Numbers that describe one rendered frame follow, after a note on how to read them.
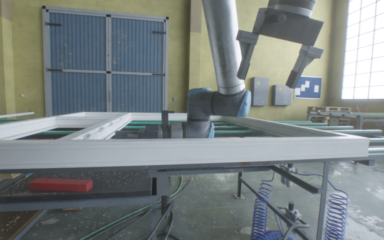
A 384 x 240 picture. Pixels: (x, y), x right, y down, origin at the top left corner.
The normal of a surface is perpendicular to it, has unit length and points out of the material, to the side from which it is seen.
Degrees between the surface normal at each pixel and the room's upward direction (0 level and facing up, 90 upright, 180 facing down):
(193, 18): 90
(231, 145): 90
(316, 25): 113
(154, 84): 90
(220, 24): 121
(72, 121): 90
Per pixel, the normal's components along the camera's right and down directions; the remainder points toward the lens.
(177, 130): 0.18, -0.40
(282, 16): 0.08, 0.48
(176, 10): 0.18, 0.09
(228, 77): -0.21, 0.58
